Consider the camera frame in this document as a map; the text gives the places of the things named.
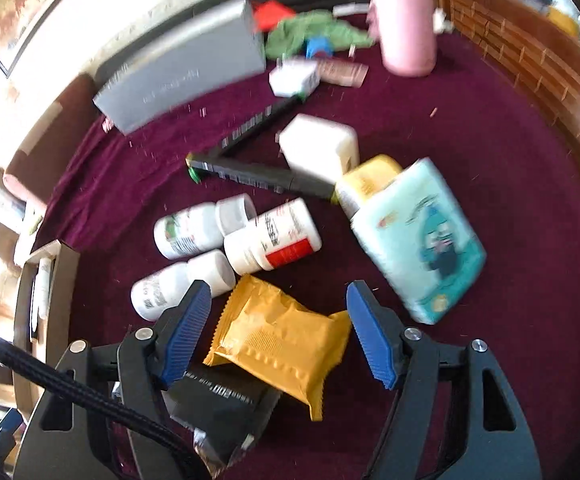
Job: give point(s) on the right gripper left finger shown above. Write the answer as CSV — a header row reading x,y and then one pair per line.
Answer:
x,y
178,333

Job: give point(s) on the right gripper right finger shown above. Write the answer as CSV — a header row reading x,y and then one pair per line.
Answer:
x,y
379,332

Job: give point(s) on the large white pill bottle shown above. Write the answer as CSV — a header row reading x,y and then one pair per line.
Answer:
x,y
162,290

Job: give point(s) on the yellow snack packet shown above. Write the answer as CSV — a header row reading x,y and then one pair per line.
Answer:
x,y
277,340

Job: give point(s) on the black snack packet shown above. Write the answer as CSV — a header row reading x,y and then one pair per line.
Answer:
x,y
225,408

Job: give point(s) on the teal cartoon tissue pack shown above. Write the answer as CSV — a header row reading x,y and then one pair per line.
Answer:
x,y
418,237

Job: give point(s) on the white bottle green label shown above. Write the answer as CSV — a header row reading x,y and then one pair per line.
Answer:
x,y
203,227

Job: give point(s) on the white bottle red label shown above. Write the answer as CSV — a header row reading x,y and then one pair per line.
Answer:
x,y
278,237

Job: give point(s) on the cardboard tray box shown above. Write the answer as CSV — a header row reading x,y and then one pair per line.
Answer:
x,y
44,297

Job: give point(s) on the maroon bed blanket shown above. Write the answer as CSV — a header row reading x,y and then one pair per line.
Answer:
x,y
483,225

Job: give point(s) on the yellow capped bottle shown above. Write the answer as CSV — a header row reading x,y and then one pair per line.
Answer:
x,y
357,186

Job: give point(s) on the black marker green cap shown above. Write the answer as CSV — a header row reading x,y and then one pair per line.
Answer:
x,y
272,179

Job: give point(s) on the thin black pen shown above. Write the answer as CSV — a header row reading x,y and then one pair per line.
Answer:
x,y
255,124

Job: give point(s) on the white rectangular jar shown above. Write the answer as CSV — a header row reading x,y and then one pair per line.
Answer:
x,y
319,148

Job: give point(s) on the maroon armchair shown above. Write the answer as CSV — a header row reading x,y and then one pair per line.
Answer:
x,y
42,158

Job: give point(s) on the pink sachet packet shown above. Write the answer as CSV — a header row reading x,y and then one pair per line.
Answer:
x,y
341,73

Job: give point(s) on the white usb charger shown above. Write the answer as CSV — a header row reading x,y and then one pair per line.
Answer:
x,y
294,77

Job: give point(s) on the grey red dragonfly box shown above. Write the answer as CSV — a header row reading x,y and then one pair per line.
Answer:
x,y
215,48

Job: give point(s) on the blue small object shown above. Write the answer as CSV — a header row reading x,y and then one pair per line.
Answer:
x,y
318,47

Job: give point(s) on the green cloth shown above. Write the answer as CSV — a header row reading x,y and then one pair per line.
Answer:
x,y
289,35

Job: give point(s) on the wooden brick pattern ledge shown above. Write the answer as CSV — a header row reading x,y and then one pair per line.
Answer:
x,y
541,61

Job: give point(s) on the red bag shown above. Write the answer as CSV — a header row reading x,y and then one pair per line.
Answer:
x,y
269,14

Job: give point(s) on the pink thermos bottle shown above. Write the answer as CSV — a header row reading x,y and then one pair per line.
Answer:
x,y
406,34

